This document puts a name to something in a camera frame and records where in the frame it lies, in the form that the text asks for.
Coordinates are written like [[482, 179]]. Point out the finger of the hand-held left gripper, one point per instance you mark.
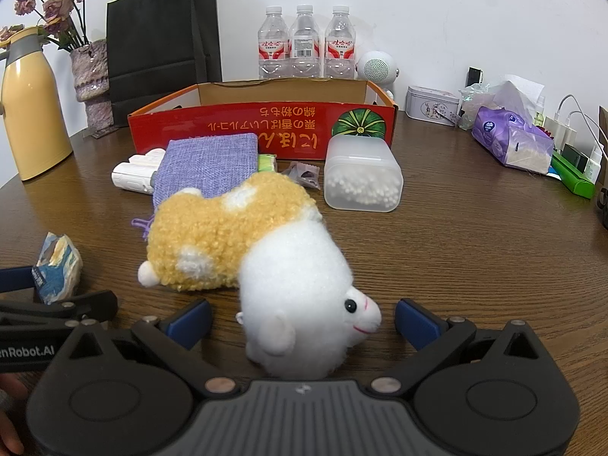
[[71, 311], [14, 279]]

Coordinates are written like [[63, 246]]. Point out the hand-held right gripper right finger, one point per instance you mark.
[[418, 324]]

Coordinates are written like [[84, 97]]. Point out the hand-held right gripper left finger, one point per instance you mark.
[[190, 319]]

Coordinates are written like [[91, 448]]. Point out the blue and white packet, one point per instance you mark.
[[57, 266]]

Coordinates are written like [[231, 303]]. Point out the white and tan plush toy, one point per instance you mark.
[[285, 270]]

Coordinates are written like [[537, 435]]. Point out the small white device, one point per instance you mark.
[[133, 175]]

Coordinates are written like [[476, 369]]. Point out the purple cloth pouch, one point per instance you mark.
[[204, 166]]

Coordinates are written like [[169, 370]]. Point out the clear cotton swab container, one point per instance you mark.
[[361, 161]]

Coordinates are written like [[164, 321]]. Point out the green tissue packet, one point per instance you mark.
[[267, 164]]

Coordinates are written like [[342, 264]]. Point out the purple candy wrapper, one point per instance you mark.
[[309, 176]]

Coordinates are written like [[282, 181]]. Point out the red cardboard box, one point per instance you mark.
[[237, 128]]

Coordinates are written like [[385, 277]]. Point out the person's left hand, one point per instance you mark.
[[10, 430]]

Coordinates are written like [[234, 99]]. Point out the yellow thermos jug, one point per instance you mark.
[[33, 118]]

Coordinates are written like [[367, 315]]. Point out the purple tissue pack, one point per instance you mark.
[[503, 137]]

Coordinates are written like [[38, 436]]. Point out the green box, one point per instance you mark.
[[572, 178]]

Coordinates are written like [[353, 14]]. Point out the pink fuzzy vase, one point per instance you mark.
[[92, 80]]

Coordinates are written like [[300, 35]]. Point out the grey tin box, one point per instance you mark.
[[430, 104]]

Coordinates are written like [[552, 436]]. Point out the clear plastic bag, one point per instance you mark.
[[472, 104]]

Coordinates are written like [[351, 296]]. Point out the small black box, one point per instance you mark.
[[575, 157]]

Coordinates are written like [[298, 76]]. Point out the small white bottle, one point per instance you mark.
[[593, 166]]

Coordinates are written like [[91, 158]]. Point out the white charger block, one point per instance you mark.
[[560, 133]]

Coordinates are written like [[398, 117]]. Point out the small clear bottle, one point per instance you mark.
[[539, 114]]

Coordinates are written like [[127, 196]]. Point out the black upright device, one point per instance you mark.
[[475, 80]]

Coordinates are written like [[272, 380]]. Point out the white round speaker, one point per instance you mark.
[[375, 67]]

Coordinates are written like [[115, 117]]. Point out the dried pink roses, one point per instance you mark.
[[54, 9]]

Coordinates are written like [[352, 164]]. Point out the black paper bag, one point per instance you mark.
[[156, 42]]

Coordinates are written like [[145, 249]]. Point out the clear water bottle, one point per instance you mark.
[[274, 52], [305, 47], [340, 50]]

